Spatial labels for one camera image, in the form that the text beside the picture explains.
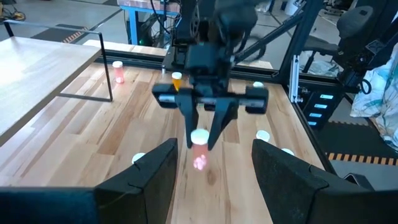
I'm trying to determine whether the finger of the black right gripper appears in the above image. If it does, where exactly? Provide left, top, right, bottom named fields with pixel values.
left=206, top=98, right=241, bottom=151
left=175, top=93, right=200, bottom=150

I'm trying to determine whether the black aluminium rig frame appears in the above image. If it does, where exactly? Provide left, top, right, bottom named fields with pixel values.
left=95, top=0, right=338, bottom=175

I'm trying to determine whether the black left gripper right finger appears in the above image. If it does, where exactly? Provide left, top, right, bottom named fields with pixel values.
left=252, top=139, right=398, bottom=224

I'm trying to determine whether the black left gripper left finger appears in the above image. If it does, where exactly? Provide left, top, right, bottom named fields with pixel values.
left=94, top=138, right=179, bottom=224

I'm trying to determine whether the wooden shelf black metal frame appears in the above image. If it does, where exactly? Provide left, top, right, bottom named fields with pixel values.
left=0, top=19, right=114, bottom=147

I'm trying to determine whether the amber pill bottle white cap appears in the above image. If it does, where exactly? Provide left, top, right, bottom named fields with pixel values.
left=171, top=72, right=183, bottom=92

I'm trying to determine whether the black mat with hazard stripes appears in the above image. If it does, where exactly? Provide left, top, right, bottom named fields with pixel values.
left=317, top=120, right=398, bottom=166
left=30, top=24, right=91, bottom=44

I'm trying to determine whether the red pill bottle white cap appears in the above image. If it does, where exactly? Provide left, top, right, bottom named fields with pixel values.
left=112, top=60, right=125, bottom=84
left=256, top=129, right=271, bottom=143
left=190, top=129, right=210, bottom=172

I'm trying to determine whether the white teal patterned bag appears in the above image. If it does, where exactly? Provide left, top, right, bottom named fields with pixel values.
left=349, top=42, right=398, bottom=152

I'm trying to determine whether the blue metal frame table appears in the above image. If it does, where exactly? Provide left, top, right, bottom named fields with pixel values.
left=117, top=0, right=181, bottom=47

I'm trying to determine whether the silver aluminium bracket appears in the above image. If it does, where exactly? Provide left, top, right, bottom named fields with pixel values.
left=288, top=55, right=304, bottom=104

